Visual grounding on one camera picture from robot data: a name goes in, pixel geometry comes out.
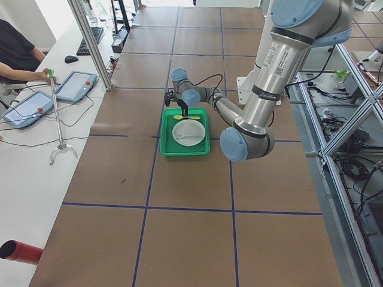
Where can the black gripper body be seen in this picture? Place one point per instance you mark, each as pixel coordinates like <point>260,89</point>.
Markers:
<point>184,107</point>

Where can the yellow plastic spoon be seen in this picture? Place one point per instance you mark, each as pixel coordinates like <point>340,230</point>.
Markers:
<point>180,117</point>

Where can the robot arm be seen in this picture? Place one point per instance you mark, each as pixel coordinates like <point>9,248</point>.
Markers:
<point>294,28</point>

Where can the white round plate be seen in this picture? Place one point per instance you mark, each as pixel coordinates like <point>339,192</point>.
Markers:
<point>188,127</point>

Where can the pale grey plastic fork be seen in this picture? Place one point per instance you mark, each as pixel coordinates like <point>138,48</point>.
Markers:
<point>194,137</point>

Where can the green plastic tray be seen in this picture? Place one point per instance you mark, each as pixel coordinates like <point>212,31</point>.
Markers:
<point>169,147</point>

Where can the far teach pendant tablet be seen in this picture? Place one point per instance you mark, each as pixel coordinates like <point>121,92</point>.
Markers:
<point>75,86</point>

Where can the teach pendant tablet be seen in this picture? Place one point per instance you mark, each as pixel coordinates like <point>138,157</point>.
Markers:
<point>29,110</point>
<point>75,86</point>

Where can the brown paper table cover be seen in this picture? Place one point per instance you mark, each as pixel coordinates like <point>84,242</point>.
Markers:
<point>133,217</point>

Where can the black computer mouse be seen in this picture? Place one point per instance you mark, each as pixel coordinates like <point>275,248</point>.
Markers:
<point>70,59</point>

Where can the reacher grabber tool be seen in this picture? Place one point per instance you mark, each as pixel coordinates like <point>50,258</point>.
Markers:
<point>62,146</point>

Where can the near teach pendant tablet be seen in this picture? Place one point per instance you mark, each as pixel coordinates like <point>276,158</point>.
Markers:
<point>29,110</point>

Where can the seated person in black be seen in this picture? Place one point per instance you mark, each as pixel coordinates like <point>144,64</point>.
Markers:
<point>19,58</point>

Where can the red cylinder tube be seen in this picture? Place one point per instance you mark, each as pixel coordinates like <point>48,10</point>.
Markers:
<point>13,250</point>

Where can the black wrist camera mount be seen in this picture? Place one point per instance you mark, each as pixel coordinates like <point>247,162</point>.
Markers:
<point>169,97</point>

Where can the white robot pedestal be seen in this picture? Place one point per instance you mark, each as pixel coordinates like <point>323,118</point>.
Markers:
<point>245,84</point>

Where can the aluminium frame post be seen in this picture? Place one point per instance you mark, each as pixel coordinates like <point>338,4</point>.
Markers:
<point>81,19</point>

